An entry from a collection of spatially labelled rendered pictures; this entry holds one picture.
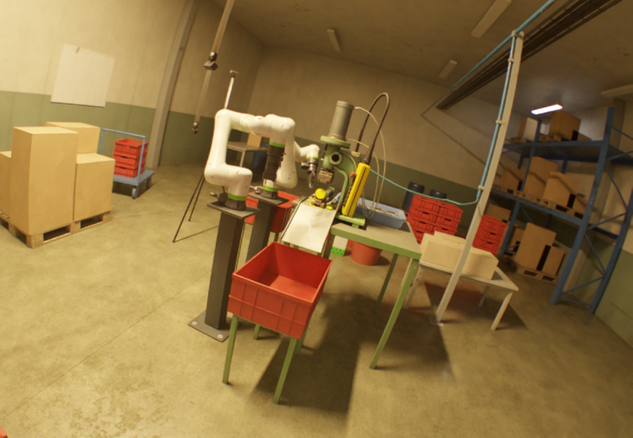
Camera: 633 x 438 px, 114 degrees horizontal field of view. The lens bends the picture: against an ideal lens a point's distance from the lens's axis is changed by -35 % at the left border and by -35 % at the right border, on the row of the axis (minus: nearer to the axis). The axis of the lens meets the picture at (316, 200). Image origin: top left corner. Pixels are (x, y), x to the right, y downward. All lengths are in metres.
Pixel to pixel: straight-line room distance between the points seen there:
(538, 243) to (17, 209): 8.33
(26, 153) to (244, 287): 2.29
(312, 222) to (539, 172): 6.65
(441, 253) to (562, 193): 4.28
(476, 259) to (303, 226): 2.05
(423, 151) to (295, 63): 5.18
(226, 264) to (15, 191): 2.18
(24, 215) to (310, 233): 2.55
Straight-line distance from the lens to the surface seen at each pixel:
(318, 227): 2.03
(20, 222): 3.36
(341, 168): 2.22
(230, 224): 2.00
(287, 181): 2.31
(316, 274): 2.05
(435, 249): 3.32
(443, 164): 10.65
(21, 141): 3.17
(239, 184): 1.93
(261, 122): 1.72
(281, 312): 1.53
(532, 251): 7.38
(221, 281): 2.16
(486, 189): 3.14
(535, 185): 8.02
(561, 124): 7.69
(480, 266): 3.51
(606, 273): 6.63
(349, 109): 2.20
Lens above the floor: 1.47
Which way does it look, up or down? 11 degrees down
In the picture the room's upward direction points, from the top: 15 degrees clockwise
